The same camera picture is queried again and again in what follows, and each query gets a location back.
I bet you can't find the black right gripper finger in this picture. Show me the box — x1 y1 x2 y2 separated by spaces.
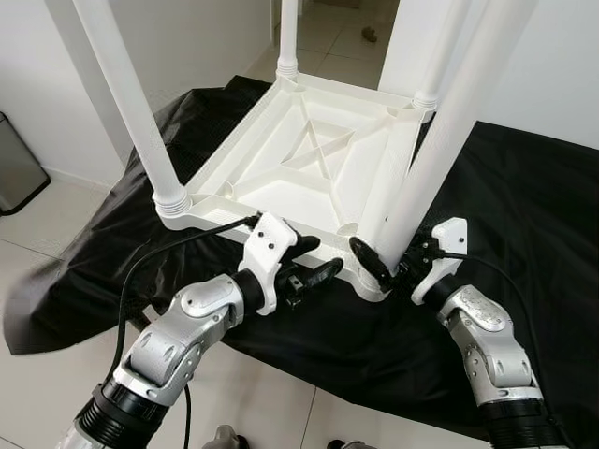
348 236 394 293

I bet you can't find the grey left robot foot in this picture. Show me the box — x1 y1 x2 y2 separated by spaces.
204 426 246 449

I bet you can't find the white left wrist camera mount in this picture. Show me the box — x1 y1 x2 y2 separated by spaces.
239 211 300 317

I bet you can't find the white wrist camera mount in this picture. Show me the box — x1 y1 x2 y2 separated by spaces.
239 211 300 317
410 217 469 306

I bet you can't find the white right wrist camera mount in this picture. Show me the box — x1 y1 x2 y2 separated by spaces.
410 217 469 306

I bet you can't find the black table cloth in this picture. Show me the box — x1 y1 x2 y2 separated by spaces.
3 75 599 445

